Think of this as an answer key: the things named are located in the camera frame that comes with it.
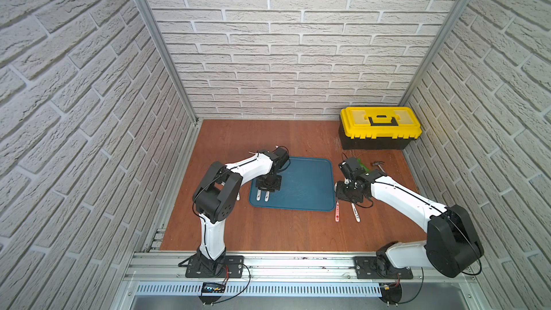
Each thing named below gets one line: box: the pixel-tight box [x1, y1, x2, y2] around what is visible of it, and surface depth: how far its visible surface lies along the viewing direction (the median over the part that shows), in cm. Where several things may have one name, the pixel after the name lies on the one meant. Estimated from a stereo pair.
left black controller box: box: [198, 282, 226, 305], surface depth 73 cm
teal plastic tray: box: [248, 156, 336, 212], surface depth 94 cm
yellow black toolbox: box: [338, 106, 422, 150], surface depth 99 cm
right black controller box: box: [378, 282, 403, 308], surface depth 72 cm
